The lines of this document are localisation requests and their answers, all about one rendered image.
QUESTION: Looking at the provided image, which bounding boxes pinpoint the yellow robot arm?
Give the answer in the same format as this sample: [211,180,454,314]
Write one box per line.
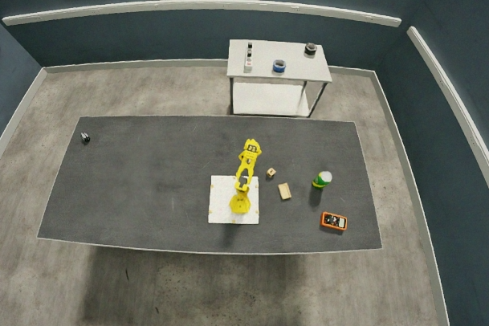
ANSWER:
[229,142,260,213]

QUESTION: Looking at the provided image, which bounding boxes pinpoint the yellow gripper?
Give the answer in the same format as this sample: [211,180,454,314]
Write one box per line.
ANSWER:
[238,139,261,161]

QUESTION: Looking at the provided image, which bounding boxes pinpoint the green and yellow drink can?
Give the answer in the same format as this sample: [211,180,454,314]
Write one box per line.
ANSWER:
[312,171,332,189]

